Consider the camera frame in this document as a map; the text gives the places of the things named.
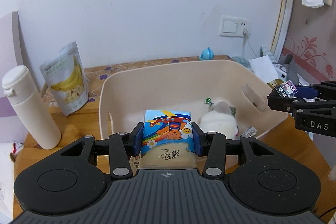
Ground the beige plastic storage bin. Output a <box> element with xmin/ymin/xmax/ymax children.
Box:
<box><xmin>99</xmin><ymin>59</ymin><xmax>289</xmax><ymax>170</ymax></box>

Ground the grey curved object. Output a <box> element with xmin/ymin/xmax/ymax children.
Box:
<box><xmin>285</xmin><ymin>54</ymin><xmax>300</xmax><ymax>83</ymax></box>

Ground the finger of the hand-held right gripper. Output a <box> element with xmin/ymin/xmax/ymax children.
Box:
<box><xmin>267</xmin><ymin>88</ymin><xmax>336</xmax><ymax>113</ymax></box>
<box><xmin>294</xmin><ymin>81</ymin><xmax>336</xmax><ymax>102</ymax></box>

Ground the cream door frame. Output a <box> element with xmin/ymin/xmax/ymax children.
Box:
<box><xmin>270</xmin><ymin>0</ymin><xmax>300</xmax><ymax>56</ymax></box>

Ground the white wall switch socket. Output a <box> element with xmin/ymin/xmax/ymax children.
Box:
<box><xmin>219</xmin><ymin>15</ymin><xmax>252</xmax><ymax>38</ymax></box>

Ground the white thermos bottle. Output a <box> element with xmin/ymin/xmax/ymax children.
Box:
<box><xmin>1</xmin><ymin>65</ymin><xmax>62</xmax><ymax>150</ymax></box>

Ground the banana chips pouch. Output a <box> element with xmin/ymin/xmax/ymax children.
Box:
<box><xmin>39</xmin><ymin>42</ymin><xmax>90</xmax><ymax>117</ymax></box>

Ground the cartoon bear tissue pack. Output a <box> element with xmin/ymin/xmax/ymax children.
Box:
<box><xmin>140</xmin><ymin>109</ymin><xmax>200</xmax><ymax>169</ymax></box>

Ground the white plug with cable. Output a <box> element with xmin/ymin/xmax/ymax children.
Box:
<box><xmin>241</xmin><ymin>27</ymin><xmax>259</xmax><ymax>60</ymax></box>

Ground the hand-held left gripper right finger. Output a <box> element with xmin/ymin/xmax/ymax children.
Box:
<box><xmin>192</xmin><ymin>122</ymin><xmax>274</xmax><ymax>179</ymax></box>

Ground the small printed cartoon box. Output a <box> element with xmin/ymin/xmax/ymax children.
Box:
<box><xmin>273</xmin><ymin>79</ymin><xmax>298</xmax><ymax>98</ymax></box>

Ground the light blue cloth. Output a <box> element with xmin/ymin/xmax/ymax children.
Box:
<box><xmin>232</xmin><ymin>55</ymin><xmax>253</xmax><ymax>73</ymax></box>

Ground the white fluffy plush slipper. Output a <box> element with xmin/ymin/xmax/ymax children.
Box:
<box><xmin>197</xmin><ymin>101</ymin><xmax>240</xmax><ymax>141</ymax></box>

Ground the white paper sheet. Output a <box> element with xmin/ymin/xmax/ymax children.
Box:
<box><xmin>249</xmin><ymin>55</ymin><xmax>279</xmax><ymax>83</ymax></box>

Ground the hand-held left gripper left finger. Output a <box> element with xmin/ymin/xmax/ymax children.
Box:
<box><xmin>60</xmin><ymin>122</ymin><xmax>145</xmax><ymax>180</ymax></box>

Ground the small blue round toy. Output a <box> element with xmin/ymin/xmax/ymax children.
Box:
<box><xmin>199</xmin><ymin>47</ymin><xmax>215</xmax><ymax>60</ymax></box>

